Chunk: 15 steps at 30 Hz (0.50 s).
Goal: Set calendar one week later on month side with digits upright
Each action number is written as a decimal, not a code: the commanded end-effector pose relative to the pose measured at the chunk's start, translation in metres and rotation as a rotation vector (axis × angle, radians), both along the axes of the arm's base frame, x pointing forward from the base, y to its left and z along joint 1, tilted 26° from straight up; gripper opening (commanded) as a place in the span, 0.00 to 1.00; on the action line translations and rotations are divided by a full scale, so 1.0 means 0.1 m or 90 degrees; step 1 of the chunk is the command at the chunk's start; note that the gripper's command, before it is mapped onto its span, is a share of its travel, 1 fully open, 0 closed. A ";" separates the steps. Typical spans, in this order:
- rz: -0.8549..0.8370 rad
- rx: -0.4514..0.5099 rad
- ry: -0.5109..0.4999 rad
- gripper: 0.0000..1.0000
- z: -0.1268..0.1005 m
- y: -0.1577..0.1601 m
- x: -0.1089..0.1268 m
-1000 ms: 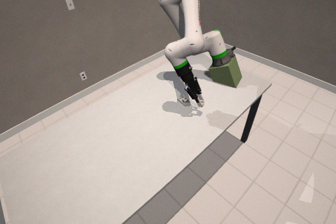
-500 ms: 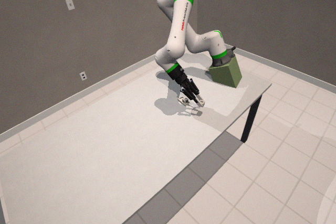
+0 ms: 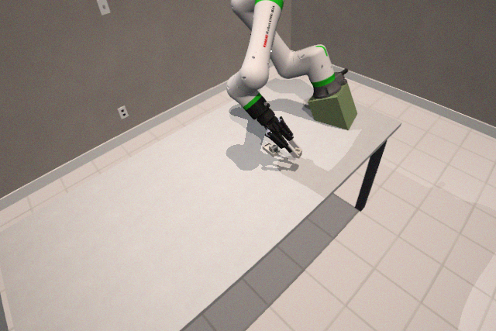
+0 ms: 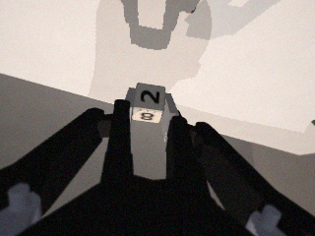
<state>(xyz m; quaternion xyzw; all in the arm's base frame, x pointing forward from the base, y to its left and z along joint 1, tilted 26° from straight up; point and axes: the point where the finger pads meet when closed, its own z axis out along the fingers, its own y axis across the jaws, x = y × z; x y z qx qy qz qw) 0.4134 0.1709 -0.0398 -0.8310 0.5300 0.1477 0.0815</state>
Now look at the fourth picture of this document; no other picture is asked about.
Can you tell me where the white cube with black digits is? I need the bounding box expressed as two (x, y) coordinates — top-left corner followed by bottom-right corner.
(132, 83), (165, 123)

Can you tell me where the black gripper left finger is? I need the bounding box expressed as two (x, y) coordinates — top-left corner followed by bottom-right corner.
(0, 88), (137, 236)

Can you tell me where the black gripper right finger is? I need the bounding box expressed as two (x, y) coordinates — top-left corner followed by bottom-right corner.
(160, 92), (315, 236)

